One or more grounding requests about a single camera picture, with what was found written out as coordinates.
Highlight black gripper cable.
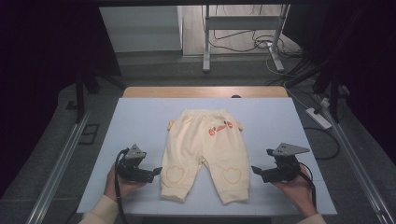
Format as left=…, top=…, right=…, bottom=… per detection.
left=114, top=148, right=130, bottom=224
left=297, top=161, right=318, bottom=210

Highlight cream baby pants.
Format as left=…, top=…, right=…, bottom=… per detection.
left=160, top=108, right=250, bottom=205

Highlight white metal stand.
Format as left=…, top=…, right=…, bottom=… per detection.
left=202, top=4, right=292, bottom=74

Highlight white power strip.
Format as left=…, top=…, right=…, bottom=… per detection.
left=304, top=106, right=333, bottom=131

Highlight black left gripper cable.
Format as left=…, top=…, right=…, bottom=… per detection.
left=114, top=148, right=130, bottom=224

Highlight dark curtain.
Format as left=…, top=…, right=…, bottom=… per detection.
left=0, top=0, right=123, bottom=200
left=282, top=0, right=396, bottom=164

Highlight black stand post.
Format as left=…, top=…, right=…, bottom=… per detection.
left=74, top=69, right=87, bottom=124
left=329, top=79, right=341, bottom=124

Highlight pale yellow garment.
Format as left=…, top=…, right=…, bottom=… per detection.
left=77, top=97, right=338, bottom=217

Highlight aluminium rail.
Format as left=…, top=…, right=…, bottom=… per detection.
left=25, top=111, right=92, bottom=224
left=320, top=104, right=396, bottom=224

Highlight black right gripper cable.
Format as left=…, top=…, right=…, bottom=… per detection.
left=297, top=161, right=318, bottom=210

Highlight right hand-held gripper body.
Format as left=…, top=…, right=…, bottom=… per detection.
left=261, top=142, right=311, bottom=184

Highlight tangle of floor cables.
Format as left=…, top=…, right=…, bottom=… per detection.
left=207, top=5, right=304, bottom=61

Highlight person's left hand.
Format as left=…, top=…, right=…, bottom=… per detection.
left=104, top=163, right=148, bottom=202

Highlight person's right hand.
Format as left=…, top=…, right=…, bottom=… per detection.
left=270, top=164, right=318, bottom=217

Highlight black floor cable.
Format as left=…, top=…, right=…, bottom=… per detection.
left=303, top=125, right=341, bottom=161

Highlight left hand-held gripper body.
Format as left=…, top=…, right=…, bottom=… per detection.
left=116, top=144, right=156, bottom=184

